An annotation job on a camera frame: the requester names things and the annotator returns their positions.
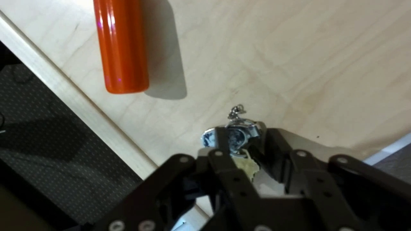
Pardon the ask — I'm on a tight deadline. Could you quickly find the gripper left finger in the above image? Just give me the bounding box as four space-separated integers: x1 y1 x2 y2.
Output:
93 127 261 231

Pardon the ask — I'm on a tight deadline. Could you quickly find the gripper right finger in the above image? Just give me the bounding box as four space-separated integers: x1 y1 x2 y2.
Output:
253 128 411 231

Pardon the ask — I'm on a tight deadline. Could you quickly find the bunch of silver keys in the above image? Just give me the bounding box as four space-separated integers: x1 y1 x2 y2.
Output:
201 104 267 182

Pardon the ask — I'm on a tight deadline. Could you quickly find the light wooden drawer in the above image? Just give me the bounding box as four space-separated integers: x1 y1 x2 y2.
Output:
0 0 411 225

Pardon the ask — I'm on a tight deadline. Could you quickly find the orange cylindrical bottle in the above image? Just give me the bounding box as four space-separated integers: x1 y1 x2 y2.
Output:
93 0 150 95

